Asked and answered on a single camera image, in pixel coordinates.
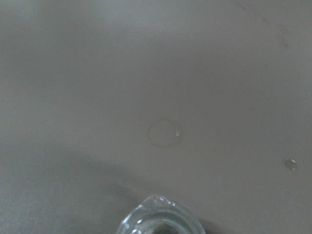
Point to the clear glass measuring cup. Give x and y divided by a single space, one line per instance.
160 215

